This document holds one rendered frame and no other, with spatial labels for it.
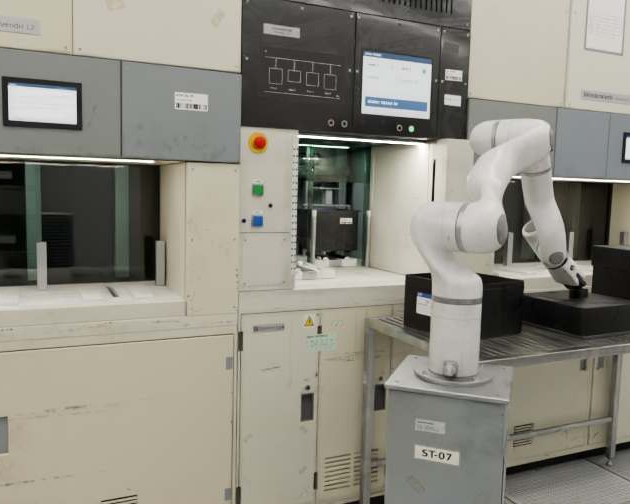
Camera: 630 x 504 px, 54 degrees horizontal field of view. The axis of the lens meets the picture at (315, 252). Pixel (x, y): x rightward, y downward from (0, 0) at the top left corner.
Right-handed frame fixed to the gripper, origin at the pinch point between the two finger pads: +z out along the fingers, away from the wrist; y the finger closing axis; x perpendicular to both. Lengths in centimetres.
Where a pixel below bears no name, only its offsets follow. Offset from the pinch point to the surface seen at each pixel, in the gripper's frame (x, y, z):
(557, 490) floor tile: 44, 25, 82
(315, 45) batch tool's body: 1, 42, -113
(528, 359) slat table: 41, -22, -22
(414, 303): 41, 18, -36
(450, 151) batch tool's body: -13, 35, -54
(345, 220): 14, 92, -41
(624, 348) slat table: 13.8, -23.3, 5.5
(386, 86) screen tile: -11, 40, -86
